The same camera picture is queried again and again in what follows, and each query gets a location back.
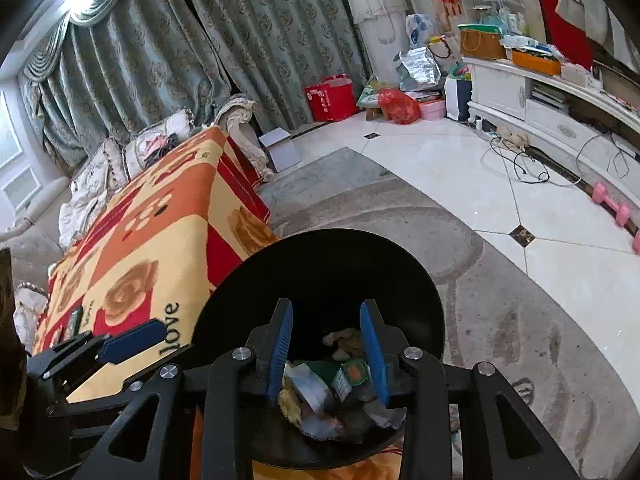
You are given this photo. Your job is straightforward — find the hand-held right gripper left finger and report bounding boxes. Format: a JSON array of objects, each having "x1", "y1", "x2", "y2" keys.
[{"x1": 75, "y1": 297, "x2": 296, "y2": 480}]

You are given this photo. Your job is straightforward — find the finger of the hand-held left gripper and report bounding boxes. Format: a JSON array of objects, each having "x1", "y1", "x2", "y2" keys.
[
  {"x1": 27, "y1": 319, "x2": 169, "y2": 380},
  {"x1": 47, "y1": 379, "x2": 146, "y2": 419}
]

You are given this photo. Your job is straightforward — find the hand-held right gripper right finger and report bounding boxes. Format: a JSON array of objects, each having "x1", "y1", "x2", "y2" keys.
[{"x1": 359, "y1": 299, "x2": 581, "y2": 480}]

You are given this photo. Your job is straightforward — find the black round bin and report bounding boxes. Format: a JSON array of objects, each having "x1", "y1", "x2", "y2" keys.
[{"x1": 191, "y1": 228, "x2": 445, "y2": 471}]

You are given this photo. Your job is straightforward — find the embroidered bolster pillow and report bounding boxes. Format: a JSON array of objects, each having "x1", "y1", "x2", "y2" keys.
[{"x1": 12, "y1": 282, "x2": 51, "y2": 356}]

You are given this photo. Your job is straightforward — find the grey patterned rug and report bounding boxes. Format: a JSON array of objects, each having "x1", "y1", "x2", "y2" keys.
[{"x1": 255, "y1": 146, "x2": 631, "y2": 480}]

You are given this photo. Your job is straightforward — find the orange red printed blanket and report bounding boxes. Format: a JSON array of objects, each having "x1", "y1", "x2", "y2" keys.
[{"x1": 30, "y1": 125, "x2": 401, "y2": 480}]

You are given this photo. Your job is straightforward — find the white crumpled quilt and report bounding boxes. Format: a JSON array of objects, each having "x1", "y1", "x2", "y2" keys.
[{"x1": 57, "y1": 187, "x2": 108, "y2": 247}]

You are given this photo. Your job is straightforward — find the embroidered square pillow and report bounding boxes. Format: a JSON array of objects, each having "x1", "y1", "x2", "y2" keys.
[
  {"x1": 122, "y1": 110, "x2": 194, "y2": 181},
  {"x1": 67, "y1": 137, "x2": 129, "y2": 201}
]

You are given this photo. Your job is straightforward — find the pile of clothes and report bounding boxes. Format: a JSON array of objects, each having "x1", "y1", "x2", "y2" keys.
[{"x1": 142, "y1": 132, "x2": 188, "y2": 166}]

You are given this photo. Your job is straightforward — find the grey flat sheet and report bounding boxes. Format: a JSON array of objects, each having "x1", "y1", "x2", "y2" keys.
[{"x1": 258, "y1": 127, "x2": 304, "y2": 173}]

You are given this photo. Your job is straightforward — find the grey tufted sofa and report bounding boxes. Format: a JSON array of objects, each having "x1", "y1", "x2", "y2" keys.
[{"x1": 0, "y1": 94, "x2": 276, "y2": 311}]

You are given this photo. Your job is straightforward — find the red plastic bag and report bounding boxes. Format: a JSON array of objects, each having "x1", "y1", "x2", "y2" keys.
[{"x1": 377, "y1": 87, "x2": 422, "y2": 126}]

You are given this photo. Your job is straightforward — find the pink plastic box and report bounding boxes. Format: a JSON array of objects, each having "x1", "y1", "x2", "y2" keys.
[{"x1": 417, "y1": 97, "x2": 447, "y2": 122}]

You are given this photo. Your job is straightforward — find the red gift bag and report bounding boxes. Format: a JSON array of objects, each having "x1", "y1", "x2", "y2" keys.
[{"x1": 304, "y1": 74, "x2": 358, "y2": 123}]

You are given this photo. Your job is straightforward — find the green printed bag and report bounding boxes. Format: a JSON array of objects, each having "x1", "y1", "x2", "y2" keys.
[{"x1": 356, "y1": 74, "x2": 396, "y2": 110}]

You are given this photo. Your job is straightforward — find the white navy bag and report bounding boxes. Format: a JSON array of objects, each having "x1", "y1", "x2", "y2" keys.
[{"x1": 444, "y1": 72, "x2": 473, "y2": 122}]

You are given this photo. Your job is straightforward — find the silver foil bag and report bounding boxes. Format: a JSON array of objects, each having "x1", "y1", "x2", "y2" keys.
[{"x1": 395, "y1": 46, "x2": 442, "y2": 93}]

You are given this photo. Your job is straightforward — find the white TV cabinet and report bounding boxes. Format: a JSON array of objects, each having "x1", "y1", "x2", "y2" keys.
[{"x1": 462, "y1": 55, "x2": 640, "y2": 221}]

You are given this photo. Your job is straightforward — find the green patterned curtains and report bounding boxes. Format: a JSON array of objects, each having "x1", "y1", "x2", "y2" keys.
[{"x1": 17, "y1": 0, "x2": 373, "y2": 196}]

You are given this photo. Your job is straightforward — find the brown paper gift bag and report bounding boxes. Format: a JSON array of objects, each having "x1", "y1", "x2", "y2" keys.
[{"x1": 459, "y1": 27, "x2": 507, "y2": 61}]

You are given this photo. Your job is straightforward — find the white blue plastic bag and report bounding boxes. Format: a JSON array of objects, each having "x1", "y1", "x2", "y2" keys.
[{"x1": 404, "y1": 12, "x2": 438, "y2": 48}]

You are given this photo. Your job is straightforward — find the orange box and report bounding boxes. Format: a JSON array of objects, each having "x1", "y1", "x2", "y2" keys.
[{"x1": 511, "y1": 50, "x2": 562, "y2": 77}]

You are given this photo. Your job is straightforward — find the lace covered air conditioner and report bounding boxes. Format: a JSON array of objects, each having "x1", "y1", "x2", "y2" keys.
[{"x1": 334, "y1": 0, "x2": 416, "y2": 86}]

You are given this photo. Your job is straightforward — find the red cloth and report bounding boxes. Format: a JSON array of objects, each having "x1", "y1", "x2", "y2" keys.
[{"x1": 527, "y1": 0, "x2": 608, "y2": 71}]

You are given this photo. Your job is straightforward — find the tangled black white cables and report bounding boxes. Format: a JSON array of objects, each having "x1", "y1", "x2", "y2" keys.
[{"x1": 480, "y1": 127, "x2": 631, "y2": 188}]

